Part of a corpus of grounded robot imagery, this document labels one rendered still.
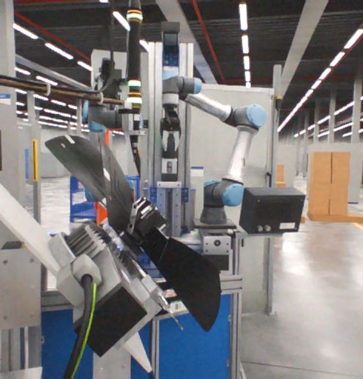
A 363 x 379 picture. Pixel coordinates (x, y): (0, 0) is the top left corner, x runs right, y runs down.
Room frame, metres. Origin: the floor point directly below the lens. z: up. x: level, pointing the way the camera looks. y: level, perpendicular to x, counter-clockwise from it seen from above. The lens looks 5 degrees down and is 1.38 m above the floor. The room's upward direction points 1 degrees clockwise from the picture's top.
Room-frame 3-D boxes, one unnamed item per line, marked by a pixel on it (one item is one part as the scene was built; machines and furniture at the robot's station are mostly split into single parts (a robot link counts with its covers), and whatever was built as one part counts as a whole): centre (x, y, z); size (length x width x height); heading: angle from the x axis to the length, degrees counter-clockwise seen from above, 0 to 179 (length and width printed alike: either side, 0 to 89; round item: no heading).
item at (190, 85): (1.83, -0.02, 1.73); 0.11 x 0.11 x 0.08; 29
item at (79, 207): (8.47, 1.82, 0.49); 1.27 x 0.88 x 0.98; 169
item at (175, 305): (1.43, 0.04, 0.85); 0.22 x 0.17 x 0.07; 122
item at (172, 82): (1.77, 0.06, 1.73); 0.09 x 0.08 x 0.11; 119
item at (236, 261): (1.69, -0.26, 0.96); 0.03 x 0.03 x 0.20; 16
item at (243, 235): (1.72, -0.35, 1.04); 0.24 x 0.03 x 0.03; 106
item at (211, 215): (2.06, -0.18, 1.09); 0.15 x 0.15 x 0.10
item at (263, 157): (3.19, -0.25, 1.10); 1.21 x 0.06 x 2.20; 106
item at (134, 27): (1.20, 0.15, 1.68); 0.03 x 0.03 x 0.21
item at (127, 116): (1.19, 0.16, 1.50); 0.09 x 0.07 x 0.10; 141
